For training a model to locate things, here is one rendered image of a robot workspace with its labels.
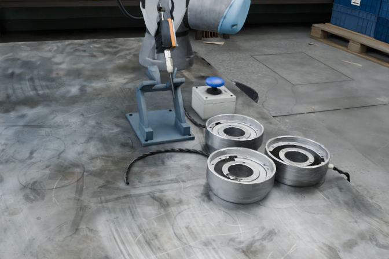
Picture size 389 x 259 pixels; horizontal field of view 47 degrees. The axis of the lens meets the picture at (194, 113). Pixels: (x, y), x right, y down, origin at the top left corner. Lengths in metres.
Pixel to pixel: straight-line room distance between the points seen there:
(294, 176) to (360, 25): 4.13
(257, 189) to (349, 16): 4.29
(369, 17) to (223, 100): 3.88
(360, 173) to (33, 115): 1.86
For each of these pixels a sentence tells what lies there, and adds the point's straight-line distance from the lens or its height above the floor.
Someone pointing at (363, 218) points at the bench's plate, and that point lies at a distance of 0.70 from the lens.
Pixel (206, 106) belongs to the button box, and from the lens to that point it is 0.90.
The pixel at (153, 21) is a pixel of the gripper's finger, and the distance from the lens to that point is 0.77.
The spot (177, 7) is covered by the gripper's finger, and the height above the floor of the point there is 1.04.
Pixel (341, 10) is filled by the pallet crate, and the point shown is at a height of 0.32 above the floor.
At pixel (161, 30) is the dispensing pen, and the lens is 0.76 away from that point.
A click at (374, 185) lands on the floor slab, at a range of 2.39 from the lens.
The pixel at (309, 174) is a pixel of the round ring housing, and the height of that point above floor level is 0.83.
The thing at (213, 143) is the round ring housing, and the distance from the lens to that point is 0.78.
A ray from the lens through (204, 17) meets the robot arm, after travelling 1.11.
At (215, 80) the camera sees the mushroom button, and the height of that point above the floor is 0.87.
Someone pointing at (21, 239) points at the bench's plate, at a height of 0.80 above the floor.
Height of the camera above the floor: 1.19
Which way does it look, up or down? 25 degrees down
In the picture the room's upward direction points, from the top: 4 degrees clockwise
